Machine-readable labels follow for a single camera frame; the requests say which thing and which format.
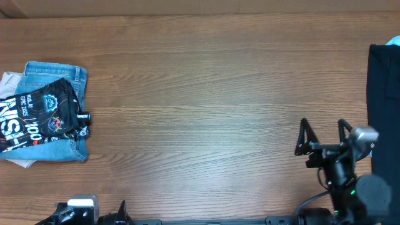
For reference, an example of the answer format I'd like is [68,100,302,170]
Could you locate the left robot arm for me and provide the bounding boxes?
[36,199,134,225]

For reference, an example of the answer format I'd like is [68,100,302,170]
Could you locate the black garment pile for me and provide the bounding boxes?
[366,44,399,224]

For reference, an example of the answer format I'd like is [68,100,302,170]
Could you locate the folded white garment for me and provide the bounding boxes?
[1,72,35,168]

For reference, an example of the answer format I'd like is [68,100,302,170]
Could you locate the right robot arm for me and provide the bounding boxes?
[291,119,392,224]

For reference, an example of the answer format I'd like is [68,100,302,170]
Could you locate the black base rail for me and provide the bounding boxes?
[132,216,294,225]

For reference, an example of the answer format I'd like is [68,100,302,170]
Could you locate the folded blue denim jeans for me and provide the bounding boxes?
[1,61,88,161]

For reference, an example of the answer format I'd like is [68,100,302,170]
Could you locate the black orange patterned jersey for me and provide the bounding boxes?
[1,78,91,152]

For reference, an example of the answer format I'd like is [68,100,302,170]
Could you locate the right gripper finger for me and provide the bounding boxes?
[294,118,319,156]
[337,119,353,143]

